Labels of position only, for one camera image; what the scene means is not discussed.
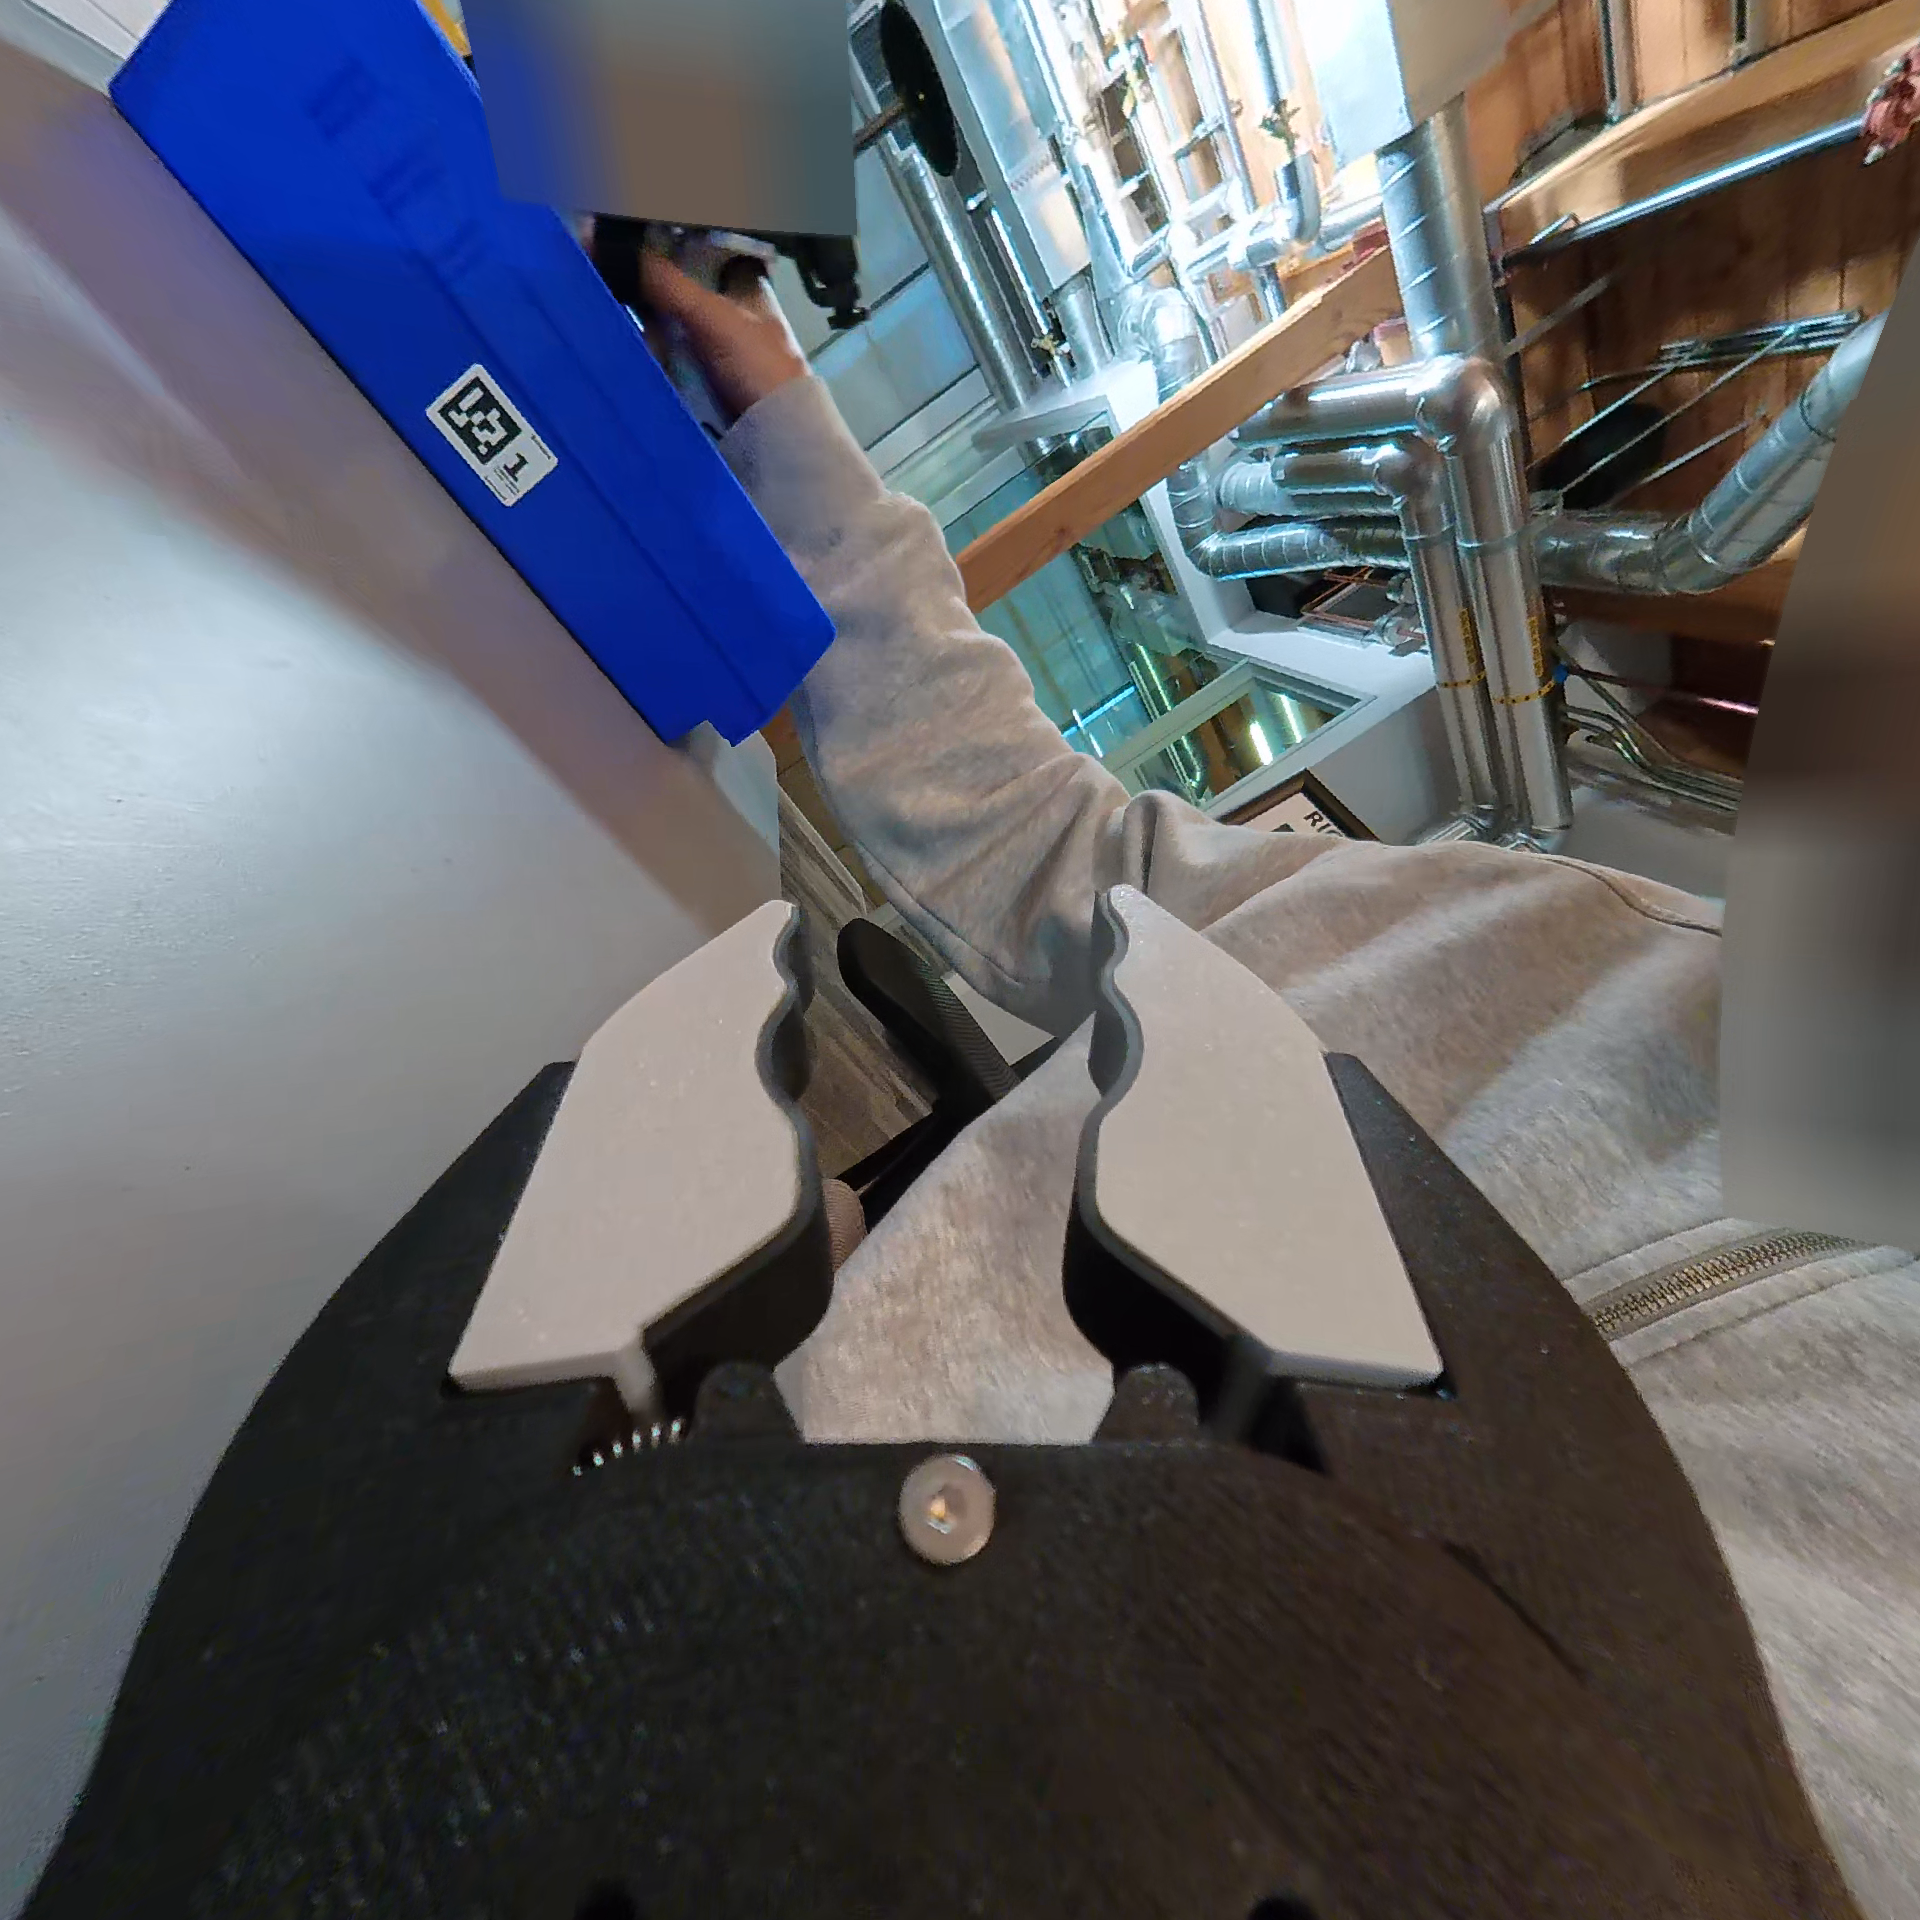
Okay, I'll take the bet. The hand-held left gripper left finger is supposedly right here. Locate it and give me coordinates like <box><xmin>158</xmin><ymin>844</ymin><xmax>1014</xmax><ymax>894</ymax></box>
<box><xmin>447</xmin><ymin>901</ymin><xmax>833</xmax><ymax>1420</ymax></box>

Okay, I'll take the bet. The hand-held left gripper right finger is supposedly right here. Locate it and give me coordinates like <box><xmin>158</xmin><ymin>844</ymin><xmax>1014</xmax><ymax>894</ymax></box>
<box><xmin>1058</xmin><ymin>884</ymin><xmax>1447</xmax><ymax>1412</ymax></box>

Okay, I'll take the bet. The blue bin with square tag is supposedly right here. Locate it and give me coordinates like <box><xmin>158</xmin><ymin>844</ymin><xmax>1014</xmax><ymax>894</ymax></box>
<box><xmin>108</xmin><ymin>0</ymin><xmax>837</xmax><ymax>747</ymax></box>

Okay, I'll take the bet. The person's right forearm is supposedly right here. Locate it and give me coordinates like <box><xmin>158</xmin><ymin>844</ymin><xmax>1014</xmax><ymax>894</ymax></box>
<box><xmin>717</xmin><ymin>368</ymin><xmax>1156</xmax><ymax>1038</ymax></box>

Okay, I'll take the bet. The grey desk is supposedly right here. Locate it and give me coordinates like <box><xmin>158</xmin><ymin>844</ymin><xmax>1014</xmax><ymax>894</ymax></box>
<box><xmin>0</xmin><ymin>30</ymin><xmax>789</xmax><ymax>1893</ymax></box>

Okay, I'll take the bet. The black round disc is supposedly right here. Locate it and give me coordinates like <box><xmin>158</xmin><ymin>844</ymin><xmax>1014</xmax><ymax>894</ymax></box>
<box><xmin>877</xmin><ymin>0</ymin><xmax>968</xmax><ymax>173</ymax></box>

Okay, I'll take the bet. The black chair armrest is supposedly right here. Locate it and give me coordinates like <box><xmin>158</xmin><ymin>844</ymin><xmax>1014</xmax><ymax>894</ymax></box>
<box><xmin>832</xmin><ymin>915</ymin><xmax>1058</xmax><ymax>1185</ymax></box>

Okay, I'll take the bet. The black white marker sign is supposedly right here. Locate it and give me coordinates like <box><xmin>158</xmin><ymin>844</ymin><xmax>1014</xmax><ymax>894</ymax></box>
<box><xmin>1257</xmin><ymin>767</ymin><xmax>1382</xmax><ymax>845</ymax></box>

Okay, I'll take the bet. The wooden beam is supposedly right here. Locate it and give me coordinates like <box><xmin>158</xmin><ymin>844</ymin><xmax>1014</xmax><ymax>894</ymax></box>
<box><xmin>950</xmin><ymin>246</ymin><xmax>1404</xmax><ymax>617</ymax></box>

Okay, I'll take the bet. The cluster of silver ducts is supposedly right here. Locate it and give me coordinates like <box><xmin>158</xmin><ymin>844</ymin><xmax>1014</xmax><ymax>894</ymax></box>
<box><xmin>854</xmin><ymin>0</ymin><xmax>1893</xmax><ymax>848</ymax></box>

